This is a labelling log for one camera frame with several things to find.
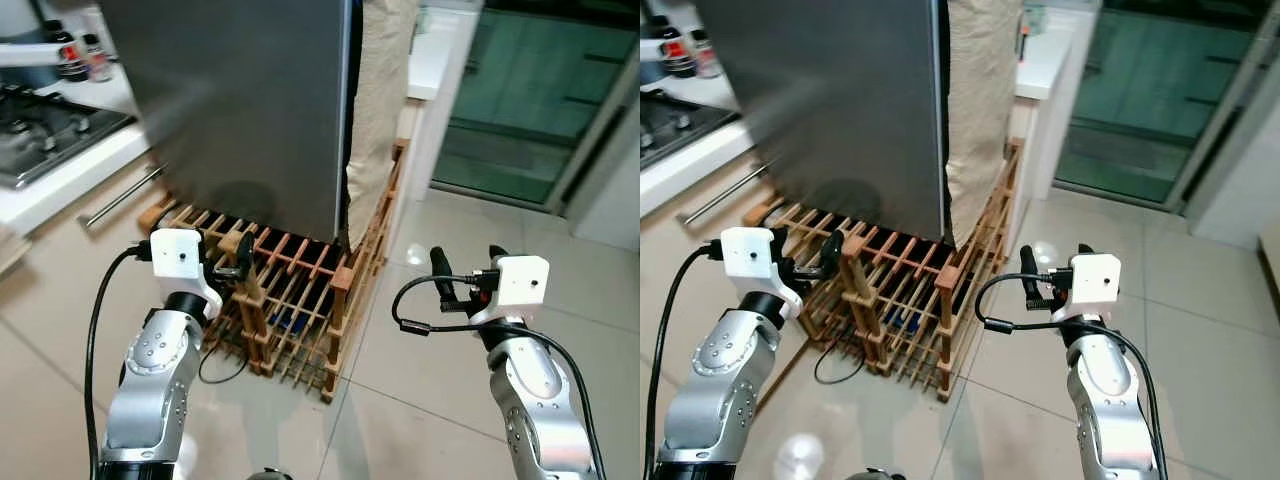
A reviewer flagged thin black floor cable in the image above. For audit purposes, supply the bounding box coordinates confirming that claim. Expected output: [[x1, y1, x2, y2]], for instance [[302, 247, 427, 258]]
[[813, 345, 862, 387], [198, 345, 250, 387]]

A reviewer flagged small clear sauce bottle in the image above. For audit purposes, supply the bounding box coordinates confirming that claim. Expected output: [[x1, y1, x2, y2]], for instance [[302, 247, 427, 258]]
[[82, 33, 114, 83], [690, 28, 722, 79]]

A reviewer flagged wooden wine rack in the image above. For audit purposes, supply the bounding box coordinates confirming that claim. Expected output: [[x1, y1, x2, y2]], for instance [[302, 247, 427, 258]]
[[742, 140, 1024, 403], [138, 140, 410, 403]]

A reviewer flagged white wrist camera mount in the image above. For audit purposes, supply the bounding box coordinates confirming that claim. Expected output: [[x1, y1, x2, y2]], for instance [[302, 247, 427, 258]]
[[150, 228, 224, 307], [470, 255, 552, 327], [1062, 253, 1124, 324], [720, 227, 794, 307]]

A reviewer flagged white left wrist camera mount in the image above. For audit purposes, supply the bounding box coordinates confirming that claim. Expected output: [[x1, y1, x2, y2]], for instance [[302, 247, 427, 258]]
[[150, 228, 224, 307], [720, 227, 794, 307]]

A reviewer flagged silver drawer handle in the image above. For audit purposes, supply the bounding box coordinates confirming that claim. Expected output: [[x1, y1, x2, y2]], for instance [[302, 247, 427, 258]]
[[677, 160, 782, 227], [78, 165, 167, 230]]

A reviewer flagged grey mini fridge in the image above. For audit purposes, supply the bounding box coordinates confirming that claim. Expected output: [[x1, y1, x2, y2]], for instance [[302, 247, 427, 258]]
[[695, 0, 952, 247], [97, 0, 364, 247]]

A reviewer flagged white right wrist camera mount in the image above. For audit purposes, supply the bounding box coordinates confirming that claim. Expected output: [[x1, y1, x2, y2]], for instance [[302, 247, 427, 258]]
[[470, 255, 552, 327], [1062, 253, 1124, 324]]

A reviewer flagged beige cloth cover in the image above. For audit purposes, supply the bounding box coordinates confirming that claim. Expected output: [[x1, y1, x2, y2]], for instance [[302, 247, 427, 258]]
[[345, 0, 422, 251], [945, 0, 1024, 249]]

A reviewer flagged beige kitchen cabinet white counter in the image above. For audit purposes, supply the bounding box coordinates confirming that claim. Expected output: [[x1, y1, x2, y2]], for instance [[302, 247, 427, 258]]
[[0, 62, 201, 281], [640, 62, 791, 251]]

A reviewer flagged green glass sliding door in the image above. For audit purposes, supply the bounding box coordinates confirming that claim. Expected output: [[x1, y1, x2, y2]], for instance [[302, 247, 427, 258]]
[[1054, 0, 1280, 213], [430, 0, 641, 213]]

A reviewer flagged steel gas hob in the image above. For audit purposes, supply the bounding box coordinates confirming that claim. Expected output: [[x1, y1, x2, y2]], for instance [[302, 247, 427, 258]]
[[640, 88, 744, 170], [0, 85, 137, 190]]

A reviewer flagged dark sauce bottle red label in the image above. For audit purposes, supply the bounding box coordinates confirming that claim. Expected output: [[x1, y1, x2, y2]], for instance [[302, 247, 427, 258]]
[[45, 19, 90, 83], [650, 15, 698, 79]]

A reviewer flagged white side cabinet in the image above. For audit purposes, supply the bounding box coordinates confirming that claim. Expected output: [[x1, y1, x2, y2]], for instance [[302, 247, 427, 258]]
[[404, 5, 483, 201], [1014, 5, 1097, 201]]

